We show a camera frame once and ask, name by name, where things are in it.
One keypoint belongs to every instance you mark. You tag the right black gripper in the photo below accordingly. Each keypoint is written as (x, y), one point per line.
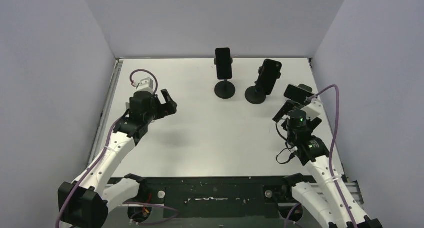
(286, 110)

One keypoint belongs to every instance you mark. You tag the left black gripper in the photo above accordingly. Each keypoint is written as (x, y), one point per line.
(169, 109)

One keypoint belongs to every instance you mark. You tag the black phone stand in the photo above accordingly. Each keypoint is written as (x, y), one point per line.
(224, 89)
(254, 95)

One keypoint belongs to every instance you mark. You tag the black phone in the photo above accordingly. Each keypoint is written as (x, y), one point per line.
(269, 73)
(223, 62)
(298, 95)

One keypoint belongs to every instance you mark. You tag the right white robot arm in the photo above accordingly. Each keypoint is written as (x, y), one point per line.
(333, 206)

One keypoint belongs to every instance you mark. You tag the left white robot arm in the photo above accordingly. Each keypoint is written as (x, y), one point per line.
(86, 201)

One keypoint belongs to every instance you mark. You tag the brown base phone stand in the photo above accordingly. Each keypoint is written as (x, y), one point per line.
(305, 87)

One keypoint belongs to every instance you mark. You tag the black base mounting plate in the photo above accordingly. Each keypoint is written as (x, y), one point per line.
(221, 197)

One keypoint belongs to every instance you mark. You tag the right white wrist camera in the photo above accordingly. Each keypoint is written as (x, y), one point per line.
(314, 109)

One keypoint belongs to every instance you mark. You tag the aluminium rail left edge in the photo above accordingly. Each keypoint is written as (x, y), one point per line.
(106, 109)

